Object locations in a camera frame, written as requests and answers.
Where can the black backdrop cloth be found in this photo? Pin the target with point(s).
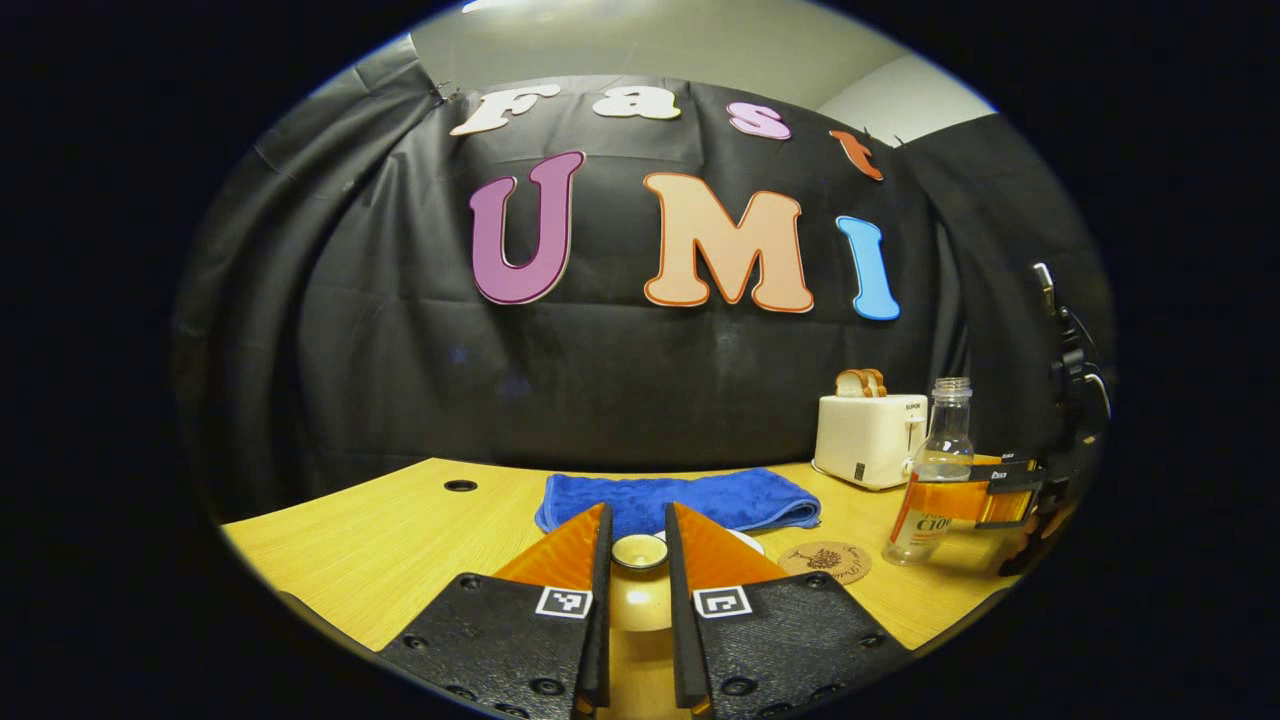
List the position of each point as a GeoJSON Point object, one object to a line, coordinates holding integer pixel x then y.
{"type": "Point", "coordinates": [400, 350]}

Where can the blue towel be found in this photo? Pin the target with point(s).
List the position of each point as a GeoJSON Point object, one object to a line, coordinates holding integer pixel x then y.
{"type": "Point", "coordinates": [640, 492]}

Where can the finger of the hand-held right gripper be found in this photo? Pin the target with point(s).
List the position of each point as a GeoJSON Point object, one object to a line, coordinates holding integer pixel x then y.
{"type": "Point", "coordinates": [1000, 505]}
{"type": "Point", "coordinates": [985, 460]}

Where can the round wooden coaster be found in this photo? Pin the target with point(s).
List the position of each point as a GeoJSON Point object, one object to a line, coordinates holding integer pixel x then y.
{"type": "Point", "coordinates": [825, 563]}

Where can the cream toaster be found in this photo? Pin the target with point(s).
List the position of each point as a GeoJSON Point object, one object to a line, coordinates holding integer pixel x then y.
{"type": "Point", "coordinates": [865, 440]}

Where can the bread slice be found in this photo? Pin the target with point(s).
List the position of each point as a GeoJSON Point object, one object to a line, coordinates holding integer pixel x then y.
{"type": "Point", "coordinates": [850, 384]}
{"type": "Point", "coordinates": [877, 383]}

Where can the clear glass water bottle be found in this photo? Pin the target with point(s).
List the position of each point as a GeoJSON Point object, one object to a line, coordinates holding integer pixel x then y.
{"type": "Point", "coordinates": [945, 450]}

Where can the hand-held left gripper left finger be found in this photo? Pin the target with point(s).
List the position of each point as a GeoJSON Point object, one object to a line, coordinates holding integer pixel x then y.
{"type": "Point", "coordinates": [600, 650]}

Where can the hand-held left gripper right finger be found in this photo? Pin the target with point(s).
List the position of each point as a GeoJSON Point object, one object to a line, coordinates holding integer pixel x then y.
{"type": "Point", "coordinates": [680, 650]}

